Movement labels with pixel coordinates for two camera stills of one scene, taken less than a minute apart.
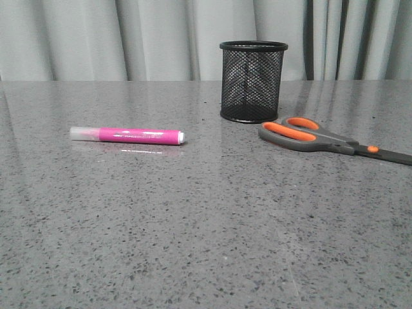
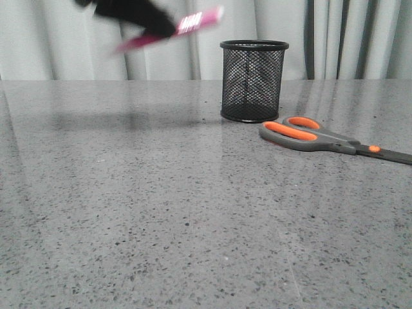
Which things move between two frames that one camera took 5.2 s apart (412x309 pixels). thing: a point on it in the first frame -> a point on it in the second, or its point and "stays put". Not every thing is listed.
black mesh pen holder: [252, 80] stays put
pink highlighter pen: [127, 135] -> [190, 22]
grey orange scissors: [305, 134] stays put
